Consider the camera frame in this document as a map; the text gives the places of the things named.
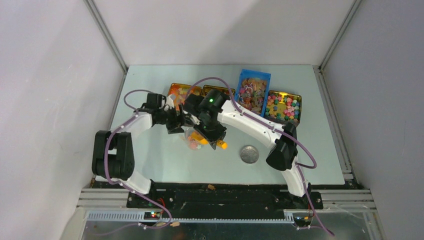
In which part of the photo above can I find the clear plastic jar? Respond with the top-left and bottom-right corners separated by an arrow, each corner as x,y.
184,127 -> 204,151

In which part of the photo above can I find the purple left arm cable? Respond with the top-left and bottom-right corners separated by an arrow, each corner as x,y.
103,89 -> 173,230

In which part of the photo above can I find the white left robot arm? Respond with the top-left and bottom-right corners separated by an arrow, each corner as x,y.
91,91 -> 186,208

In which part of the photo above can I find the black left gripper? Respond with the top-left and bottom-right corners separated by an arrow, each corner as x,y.
156,103 -> 195,135

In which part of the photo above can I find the blue bin of candies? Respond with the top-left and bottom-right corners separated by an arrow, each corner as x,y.
234,69 -> 271,117

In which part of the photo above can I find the silver metal jar lid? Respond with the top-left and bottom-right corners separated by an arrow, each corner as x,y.
239,145 -> 259,164

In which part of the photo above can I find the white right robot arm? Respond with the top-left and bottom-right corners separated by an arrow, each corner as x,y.
182,89 -> 311,209

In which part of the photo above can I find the tin of colourful cube candies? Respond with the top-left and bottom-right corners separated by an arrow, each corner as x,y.
264,90 -> 302,127

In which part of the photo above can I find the tin of gummy candies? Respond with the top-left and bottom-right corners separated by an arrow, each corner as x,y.
168,83 -> 192,110

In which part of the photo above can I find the tin of lollipops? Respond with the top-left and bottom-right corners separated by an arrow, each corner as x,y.
201,85 -> 236,97

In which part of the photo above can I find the orange plastic scoop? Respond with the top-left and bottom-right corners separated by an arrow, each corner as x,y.
188,131 -> 228,150

